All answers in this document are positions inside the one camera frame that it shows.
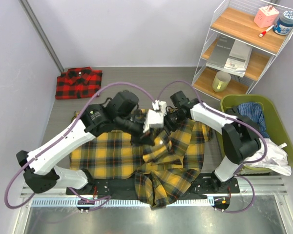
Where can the pale green mug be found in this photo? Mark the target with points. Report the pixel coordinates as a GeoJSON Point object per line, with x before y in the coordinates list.
{"type": "Point", "coordinates": [221, 80]}

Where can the blue checked shirt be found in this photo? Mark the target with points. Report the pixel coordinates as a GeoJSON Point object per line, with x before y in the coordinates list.
{"type": "Point", "coordinates": [254, 112]}

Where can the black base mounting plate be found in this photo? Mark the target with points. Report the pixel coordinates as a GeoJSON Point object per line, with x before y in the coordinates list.
{"type": "Point", "coordinates": [203, 186]}

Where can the red black plaid shirt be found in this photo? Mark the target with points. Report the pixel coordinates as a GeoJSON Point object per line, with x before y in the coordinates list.
{"type": "Point", "coordinates": [78, 83]}

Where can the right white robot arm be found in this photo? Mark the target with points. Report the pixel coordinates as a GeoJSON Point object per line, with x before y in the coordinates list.
{"type": "Point", "coordinates": [238, 136]}

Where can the pink cube power strip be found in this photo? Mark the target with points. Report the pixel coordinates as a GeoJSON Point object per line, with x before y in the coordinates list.
{"type": "Point", "coordinates": [266, 16]}

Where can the red white marker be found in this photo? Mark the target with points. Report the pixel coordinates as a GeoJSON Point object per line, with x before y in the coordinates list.
{"type": "Point", "coordinates": [264, 32]}

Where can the white shirt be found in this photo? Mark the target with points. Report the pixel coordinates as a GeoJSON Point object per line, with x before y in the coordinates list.
{"type": "Point", "coordinates": [276, 159]}

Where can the grey corner wall post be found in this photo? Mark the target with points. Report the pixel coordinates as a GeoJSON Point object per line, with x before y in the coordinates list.
{"type": "Point", "coordinates": [38, 28]}

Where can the white paper manuals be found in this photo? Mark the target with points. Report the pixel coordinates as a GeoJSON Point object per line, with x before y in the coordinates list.
{"type": "Point", "coordinates": [238, 60]}

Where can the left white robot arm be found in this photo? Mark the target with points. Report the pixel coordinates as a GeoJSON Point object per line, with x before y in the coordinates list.
{"type": "Point", "coordinates": [41, 172]}

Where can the yellow plaid long sleeve shirt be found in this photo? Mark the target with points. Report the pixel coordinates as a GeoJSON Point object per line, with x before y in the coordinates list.
{"type": "Point", "coordinates": [162, 172]}

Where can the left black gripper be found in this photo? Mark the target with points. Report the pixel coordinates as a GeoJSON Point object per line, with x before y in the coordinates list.
{"type": "Point", "coordinates": [141, 137]}

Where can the blue lidded jar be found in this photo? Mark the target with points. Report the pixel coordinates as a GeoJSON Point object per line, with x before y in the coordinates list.
{"type": "Point", "coordinates": [284, 23]}

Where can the aluminium rail frame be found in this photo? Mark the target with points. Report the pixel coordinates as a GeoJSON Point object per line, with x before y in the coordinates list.
{"type": "Point", "coordinates": [261, 207]}

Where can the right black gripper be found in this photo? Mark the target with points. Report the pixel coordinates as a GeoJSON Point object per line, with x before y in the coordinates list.
{"type": "Point", "coordinates": [171, 127]}

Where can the white wire shelf unit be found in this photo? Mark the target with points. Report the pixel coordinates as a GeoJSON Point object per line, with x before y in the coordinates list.
{"type": "Point", "coordinates": [234, 19]}

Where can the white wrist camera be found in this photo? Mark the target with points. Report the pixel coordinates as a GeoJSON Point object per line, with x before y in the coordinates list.
{"type": "Point", "coordinates": [154, 119]}
{"type": "Point", "coordinates": [160, 106]}

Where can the grey setup guide booklet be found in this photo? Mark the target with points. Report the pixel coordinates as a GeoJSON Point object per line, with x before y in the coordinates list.
{"type": "Point", "coordinates": [221, 51]}

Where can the slotted cable duct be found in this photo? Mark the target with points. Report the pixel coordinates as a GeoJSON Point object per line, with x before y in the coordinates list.
{"type": "Point", "coordinates": [77, 202]}

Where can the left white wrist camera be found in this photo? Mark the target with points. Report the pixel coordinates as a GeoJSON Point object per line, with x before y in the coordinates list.
{"type": "Point", "coordinates": [154, 119]}

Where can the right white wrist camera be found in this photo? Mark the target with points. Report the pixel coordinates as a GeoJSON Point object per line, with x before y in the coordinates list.
{"type": "Point", "coordinates": [160, 106]}

